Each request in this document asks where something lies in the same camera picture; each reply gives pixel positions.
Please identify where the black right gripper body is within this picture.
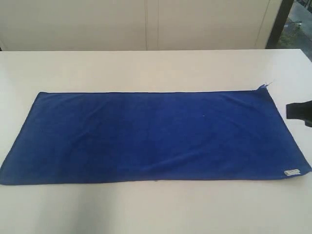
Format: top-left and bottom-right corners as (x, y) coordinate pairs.
(302, 100), (312, 127)

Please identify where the blue towel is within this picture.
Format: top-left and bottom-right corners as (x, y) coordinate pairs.
(0, 86), (312, 185)

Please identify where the black window frame post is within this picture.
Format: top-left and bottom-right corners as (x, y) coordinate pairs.
(265, 0), (294, 49)

